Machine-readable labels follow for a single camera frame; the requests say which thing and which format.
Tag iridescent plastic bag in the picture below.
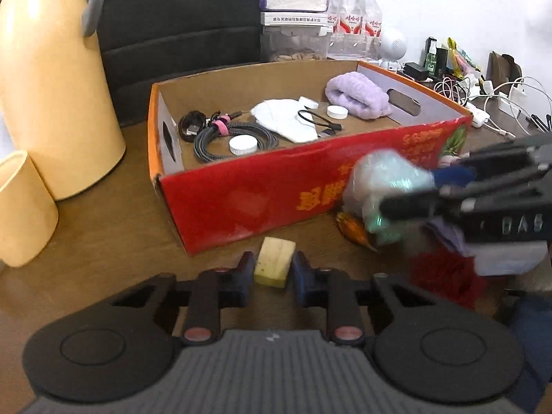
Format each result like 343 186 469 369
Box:
343 149 435 246

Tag clear pack cotton pads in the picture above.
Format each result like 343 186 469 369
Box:
427 218 548 277

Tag small yellow sponge block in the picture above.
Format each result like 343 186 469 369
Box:
254 236 296 289

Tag short black cable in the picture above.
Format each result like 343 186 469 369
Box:
295 106 344 139

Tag white round tin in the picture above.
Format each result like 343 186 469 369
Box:
228 135 258 156
326 105 349 120

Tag navy blue zip case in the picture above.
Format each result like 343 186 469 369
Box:
508 290 552 413

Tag white cloth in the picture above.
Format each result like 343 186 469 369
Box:
250 99 318 144

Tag grey braided cable coil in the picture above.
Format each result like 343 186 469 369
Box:
191 120 281 165

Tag white earbuds case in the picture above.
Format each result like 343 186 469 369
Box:
465 102 490 129

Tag white power strip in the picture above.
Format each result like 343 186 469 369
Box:
494 80 550 121

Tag brown paper bag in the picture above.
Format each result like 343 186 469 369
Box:
486 51 523 95

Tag colourful snack packet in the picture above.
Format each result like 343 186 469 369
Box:
447 38 481 79

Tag green black bottle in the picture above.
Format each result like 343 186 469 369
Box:
424 37 448 78

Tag black power adapter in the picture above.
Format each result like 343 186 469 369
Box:
402 62 430 81

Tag red cardboard box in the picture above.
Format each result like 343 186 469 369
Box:
148 60 471 255

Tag small white robot figure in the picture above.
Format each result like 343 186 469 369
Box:
379 38 407 72

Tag right water bottle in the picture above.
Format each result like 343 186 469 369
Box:
364 0 382 59

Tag water bottle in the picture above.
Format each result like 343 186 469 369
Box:
364 0 382 59
343 0 366 57
327 0 346 55

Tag middle water bottle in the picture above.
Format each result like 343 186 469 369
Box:
343 0 366 57

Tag yellow ceramic mug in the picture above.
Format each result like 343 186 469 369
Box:
0 150 59 267

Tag left water bottle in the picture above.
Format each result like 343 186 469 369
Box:
327 0 346 55

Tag clear plastic container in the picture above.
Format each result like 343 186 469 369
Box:
260 26 331 63

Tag white flat box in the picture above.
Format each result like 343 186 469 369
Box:
260 11 328 26

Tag yellow thermos jug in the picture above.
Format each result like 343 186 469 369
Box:
1 0 125 200

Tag black paper shopping bag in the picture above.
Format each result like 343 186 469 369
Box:
97 0 261 126

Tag white charging cable bundle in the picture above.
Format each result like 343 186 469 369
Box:
432 75 475 107

